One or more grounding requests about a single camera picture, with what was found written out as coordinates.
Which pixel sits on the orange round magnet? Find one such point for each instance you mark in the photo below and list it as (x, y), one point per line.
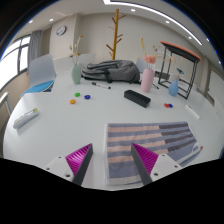
(72, 101)

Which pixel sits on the recessed ceiling spot lights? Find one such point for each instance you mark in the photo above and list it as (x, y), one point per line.
(133, 10)

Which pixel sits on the white chair with blue seat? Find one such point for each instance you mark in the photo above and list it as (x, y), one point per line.
(41, 70)

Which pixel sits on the grey backpack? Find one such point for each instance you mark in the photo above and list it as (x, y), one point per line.
(113, 70)

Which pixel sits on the grey curtain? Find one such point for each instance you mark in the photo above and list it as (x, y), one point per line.
(34, 48)

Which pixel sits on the blue vase with dried stems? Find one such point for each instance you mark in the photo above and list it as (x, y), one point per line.
(173, 89)

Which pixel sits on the blue round magnet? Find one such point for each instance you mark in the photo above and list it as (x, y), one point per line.
(170, 105)
(87, 97)

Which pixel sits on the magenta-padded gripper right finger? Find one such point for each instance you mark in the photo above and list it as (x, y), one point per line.
(146, 159)

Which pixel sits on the yellow wooden coat tree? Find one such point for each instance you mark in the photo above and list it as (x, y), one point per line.
(116, 33)

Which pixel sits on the green round magnet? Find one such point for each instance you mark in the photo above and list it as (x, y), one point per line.
(77, 94)

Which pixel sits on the pink vase with flowers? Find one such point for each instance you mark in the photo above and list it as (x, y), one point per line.
(147, 81)

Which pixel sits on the white side desk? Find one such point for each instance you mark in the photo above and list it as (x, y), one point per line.
(4, 100)

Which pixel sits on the black marker pen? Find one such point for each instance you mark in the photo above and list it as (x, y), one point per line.
(101, 85)

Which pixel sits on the green vase with dried stems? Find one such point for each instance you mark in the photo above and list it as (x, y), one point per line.
(76, 75)

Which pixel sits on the red round magnet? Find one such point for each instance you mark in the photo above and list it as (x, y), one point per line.
(166, 105)

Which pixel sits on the white board eraser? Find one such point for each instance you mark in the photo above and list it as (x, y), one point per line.
(192, 112)

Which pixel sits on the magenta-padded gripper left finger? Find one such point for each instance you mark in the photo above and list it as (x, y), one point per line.
(79, 159)

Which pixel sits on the round wall clock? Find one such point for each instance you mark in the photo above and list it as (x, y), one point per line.
(61, 30)

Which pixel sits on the black rectangular case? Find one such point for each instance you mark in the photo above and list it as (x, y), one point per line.
(137, 98)

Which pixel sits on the long ceiling light strip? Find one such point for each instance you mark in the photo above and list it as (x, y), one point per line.
(160, 15)

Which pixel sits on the white remote control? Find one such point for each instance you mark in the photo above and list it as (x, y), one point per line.
(25, 118)

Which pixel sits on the striped pink and blue towel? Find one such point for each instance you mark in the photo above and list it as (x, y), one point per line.
(123, 146)

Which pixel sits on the large window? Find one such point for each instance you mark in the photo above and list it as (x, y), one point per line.
(11, 63)

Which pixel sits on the black-framed orange-topped side table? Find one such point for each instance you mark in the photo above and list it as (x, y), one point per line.
(181, 50)

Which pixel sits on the white wall board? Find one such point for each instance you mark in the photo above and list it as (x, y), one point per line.
(216, 85)

